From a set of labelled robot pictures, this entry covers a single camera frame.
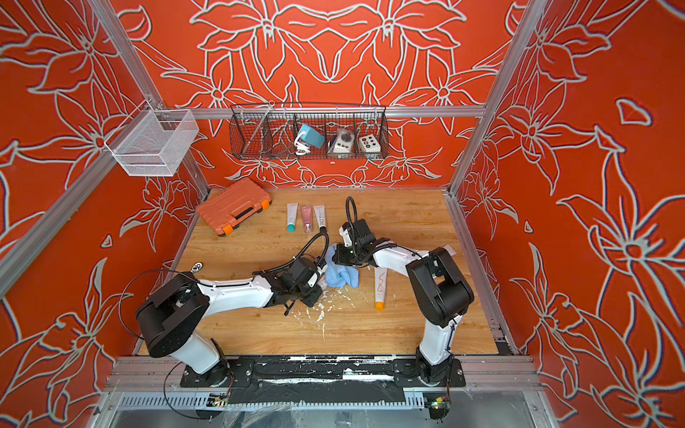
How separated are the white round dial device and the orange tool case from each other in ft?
1.30

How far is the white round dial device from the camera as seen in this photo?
92 centimetres

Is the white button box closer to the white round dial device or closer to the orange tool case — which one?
the white round dial device

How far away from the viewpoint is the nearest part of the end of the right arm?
0.70 meters

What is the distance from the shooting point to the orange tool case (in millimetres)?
1046
